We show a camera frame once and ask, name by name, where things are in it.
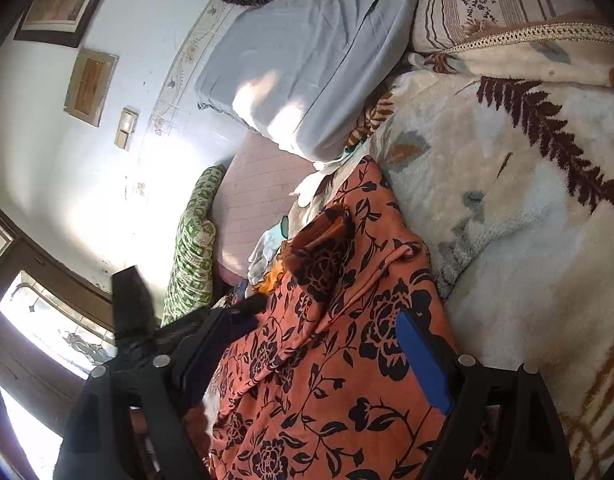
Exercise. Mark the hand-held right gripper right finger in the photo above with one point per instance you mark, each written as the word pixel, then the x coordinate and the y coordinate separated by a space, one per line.
pixel 422 360

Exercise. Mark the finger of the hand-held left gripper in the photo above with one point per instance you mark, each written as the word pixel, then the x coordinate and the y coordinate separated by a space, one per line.
pixel 237 308

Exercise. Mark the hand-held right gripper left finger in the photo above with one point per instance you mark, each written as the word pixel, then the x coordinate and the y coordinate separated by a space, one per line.
pixel 193 372

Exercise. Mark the orange floral garment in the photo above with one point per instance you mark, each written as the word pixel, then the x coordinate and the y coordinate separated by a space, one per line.
pixel 337 360

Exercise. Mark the plain orange cloth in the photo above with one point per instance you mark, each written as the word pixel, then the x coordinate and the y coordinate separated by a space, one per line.
pixel 269 282

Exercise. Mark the pale blue cloth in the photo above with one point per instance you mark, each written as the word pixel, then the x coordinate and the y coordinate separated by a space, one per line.
pixel 267 250

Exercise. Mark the green patterned cushion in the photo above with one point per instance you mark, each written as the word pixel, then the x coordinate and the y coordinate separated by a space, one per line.
pixel 192 250

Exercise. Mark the wooden door with glass panes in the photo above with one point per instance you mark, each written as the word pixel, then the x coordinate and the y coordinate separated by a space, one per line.
pixel 47 270

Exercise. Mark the pink quilted mattress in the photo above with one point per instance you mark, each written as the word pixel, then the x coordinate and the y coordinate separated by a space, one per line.
pixel 257 195

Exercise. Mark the white cloth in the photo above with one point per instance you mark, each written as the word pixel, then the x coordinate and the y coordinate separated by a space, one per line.
pixel 309 185

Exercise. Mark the cream leaf-print fleece blanket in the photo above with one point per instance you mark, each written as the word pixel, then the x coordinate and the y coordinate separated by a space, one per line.
pixel 512 210

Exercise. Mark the small framed picture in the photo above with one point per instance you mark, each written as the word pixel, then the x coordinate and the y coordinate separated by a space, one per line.
pixel 89 87

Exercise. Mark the light blue pillow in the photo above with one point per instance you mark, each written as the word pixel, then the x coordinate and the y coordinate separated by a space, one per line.
pixel 297 60

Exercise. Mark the large framed picture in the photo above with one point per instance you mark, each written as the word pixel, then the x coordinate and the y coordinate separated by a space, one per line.
pixel 62 0

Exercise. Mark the striped floral pillow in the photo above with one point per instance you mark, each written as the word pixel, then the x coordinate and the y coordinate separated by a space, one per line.
pixel 487 5

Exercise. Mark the beige light switch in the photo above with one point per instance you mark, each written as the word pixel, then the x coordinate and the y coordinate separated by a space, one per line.
pixel 125 127

